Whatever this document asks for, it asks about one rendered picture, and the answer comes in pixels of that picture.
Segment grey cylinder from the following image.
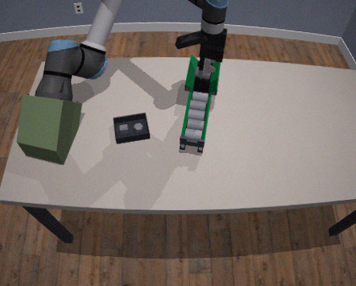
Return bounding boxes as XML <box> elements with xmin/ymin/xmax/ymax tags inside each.
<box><xmin>189</xmin><ymin>100</ymin><xmax>206</xmax><ymax>111</ymax></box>
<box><xmin>187</xmin><ymin>118</ymin><xmax>205</xmax><ymax>132</ymax></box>
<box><xmin>194</xmin><ymin>66</ymin><xmax>211</xmax><ymax>80</ymax></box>
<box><xmin>184</xmin><ymin>128</ymin><xmax>202</xmax><ymax>140</ymax></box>
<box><xmin>188</xmin><ymin>109</ymin><xmax>205</xmax><ymax>121</ymax></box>
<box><xmin>192</xmin><ymin>91</ymin><xmax>209</xmax><ymax>104</ymax></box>

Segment dark grey flat bar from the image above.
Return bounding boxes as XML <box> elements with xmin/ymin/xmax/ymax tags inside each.
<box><xmin>180</xmin><ymin>139</ymin><xmax>204</xmax><ymax>147</ymax></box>

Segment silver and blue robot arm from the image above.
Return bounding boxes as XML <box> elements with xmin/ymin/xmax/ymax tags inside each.
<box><xmin>35</xmin><ymin>0</ymin><xmax>228</xmax><ymax>102</ymax></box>

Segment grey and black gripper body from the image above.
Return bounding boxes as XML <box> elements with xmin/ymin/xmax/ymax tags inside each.
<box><xmin>199</xmin><ymin>28</ymin><xmax>227</xmax><ymax>63</ymax></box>

